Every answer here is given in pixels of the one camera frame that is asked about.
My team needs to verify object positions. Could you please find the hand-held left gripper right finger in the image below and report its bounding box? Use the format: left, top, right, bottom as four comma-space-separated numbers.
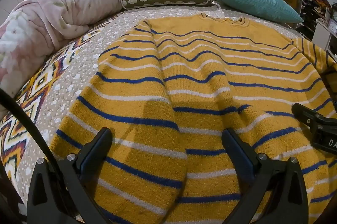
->
221, 128, 309, 224

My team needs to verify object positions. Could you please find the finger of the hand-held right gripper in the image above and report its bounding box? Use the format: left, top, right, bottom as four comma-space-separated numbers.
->
291, 103, 337, 135

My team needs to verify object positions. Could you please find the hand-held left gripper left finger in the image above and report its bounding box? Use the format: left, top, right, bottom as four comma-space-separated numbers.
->
26, 127, 114, 224

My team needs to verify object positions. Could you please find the yellow striped sweater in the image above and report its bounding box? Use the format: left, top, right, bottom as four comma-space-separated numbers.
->
50, 13, 337, 224

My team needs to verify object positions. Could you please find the beige patterned bedspread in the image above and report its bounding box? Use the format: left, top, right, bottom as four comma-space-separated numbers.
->
0, 4, 337, 214

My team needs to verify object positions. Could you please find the white shelf unit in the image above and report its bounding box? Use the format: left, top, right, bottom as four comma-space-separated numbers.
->
299, 0, 337, 56

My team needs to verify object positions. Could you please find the teal pillow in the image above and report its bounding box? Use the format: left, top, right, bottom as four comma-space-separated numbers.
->
214, 0, 304, 24

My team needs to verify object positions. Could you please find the pink floral duvet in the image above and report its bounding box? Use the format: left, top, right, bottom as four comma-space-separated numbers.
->
0, 0, 143, 98

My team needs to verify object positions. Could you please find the black cable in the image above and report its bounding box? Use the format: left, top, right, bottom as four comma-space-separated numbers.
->
0, 88, 57, 166

